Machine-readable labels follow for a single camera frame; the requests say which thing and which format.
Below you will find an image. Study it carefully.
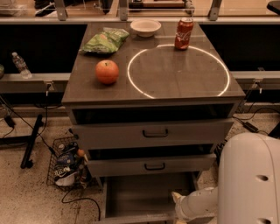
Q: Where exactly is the black table leg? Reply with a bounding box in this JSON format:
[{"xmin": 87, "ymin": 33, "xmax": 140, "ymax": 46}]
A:
[
  {"xmin": 0, "ymin": 115, "xmax": 43, "ymax": 169},
  {"xmin": 269, "ymin": 122, "xmax": 280, "ymax": 139}
]

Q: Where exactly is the red apple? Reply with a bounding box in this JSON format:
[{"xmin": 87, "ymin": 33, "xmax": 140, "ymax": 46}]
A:
[{"xmin": 95, "ymin": 59, "xmax": 119, "ymax": 85}]

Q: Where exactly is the grey bottom drawer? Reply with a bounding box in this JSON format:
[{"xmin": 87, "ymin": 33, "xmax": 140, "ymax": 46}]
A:
[{"xmin": 99, "ymin": 172, "xmax": 198, "ymax": 224}]

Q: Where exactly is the black wire basket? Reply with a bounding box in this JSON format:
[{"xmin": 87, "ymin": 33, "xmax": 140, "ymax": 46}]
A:
[{"xmin": 46, "ymin": 136, "xmax": 90, "ymax": 190}]

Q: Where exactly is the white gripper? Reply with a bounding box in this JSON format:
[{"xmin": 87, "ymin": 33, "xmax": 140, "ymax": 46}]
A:
[{"xmin": 171, "ymin": 192, "xmax": 189, "ymax": 224}]

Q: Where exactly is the white snack bag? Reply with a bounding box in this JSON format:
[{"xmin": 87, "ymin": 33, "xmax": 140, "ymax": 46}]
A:
[{"xmin": 54, "ymin": 166, "xmax": 76, "ymax": 186}]

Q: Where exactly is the green chip bag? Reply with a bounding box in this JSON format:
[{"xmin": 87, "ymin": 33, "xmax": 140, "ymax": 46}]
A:
[{"xmin": 81, "ymin": 27, "xmax": 130, "ymax": 54}]

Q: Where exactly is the black floor cable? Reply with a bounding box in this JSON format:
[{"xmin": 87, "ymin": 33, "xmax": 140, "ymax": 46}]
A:
[{"xmin": 60, "ymin": 187, "xmax": 102, "ymax": 221}]

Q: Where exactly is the black left table leg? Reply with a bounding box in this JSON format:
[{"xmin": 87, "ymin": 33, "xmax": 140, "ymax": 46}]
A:
[{"xmin": 0, "ymin": 115, "xmax": 43, "ymax": 169}]

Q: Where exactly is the grey drawer cabinet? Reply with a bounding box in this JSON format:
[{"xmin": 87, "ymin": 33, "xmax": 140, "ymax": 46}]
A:
[{"xmin": 61, "ymin": 21, "xmax": 246, "ymax": 191}]

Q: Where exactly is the black power adapter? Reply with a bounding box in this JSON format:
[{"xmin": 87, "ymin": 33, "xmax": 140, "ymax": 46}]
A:
[{"xmin": 242, "ymin": 122, "xmax": 259, "ymax": 133}]

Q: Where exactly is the grey drawer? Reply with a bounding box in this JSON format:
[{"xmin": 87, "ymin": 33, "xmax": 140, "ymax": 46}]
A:
[
  {"xmin": 99, "ymin": 172, "xmax": 198, "ymax": 224},
  {"xmin": 87, "ymin": 154, "xmax": 216, "ymax": 177},
  {"xmin": 72, "ymin": 118, "xmax": 233, "ymax": 150}
]

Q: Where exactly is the white bowl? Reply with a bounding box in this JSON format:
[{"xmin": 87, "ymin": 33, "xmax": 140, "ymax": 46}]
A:
[{"xmin": 130, "ymin": 19, "xmax": 161, "ymax": 38}]

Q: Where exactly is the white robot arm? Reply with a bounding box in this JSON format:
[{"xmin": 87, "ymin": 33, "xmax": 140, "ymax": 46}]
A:
[{"xmin": 171, "ymin": 133, "xmax": 280, "ymax": 224}]

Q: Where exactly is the red cola can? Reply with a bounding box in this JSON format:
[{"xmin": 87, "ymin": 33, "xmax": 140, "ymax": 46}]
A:
[{"xmin": 174, "ymin": 17, "xmax": 193, "ymax": 50}]

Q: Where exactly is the grey top drawer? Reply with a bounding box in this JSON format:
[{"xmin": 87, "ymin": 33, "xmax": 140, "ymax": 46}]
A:
[{"xmin": 72, "ymin": 118, "xmax": 233, "ymax": 150}]

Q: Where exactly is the black right table leg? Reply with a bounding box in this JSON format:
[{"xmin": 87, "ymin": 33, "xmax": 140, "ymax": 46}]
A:
[{"xmin": 269, "ymin": 122, "xmax": 280, "ymax": 139}]

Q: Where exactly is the clear water bottle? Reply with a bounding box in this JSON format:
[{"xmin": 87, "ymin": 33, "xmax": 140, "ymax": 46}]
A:
[{"xmin": 11, "ymin": 52, "xmax": 32, "ymax": 79}]

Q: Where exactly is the grey middle drawer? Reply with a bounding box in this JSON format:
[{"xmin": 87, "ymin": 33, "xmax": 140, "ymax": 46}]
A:
[{"xmin": 87, "ymin": 154, "xmax": 216, "ymax": 177}]

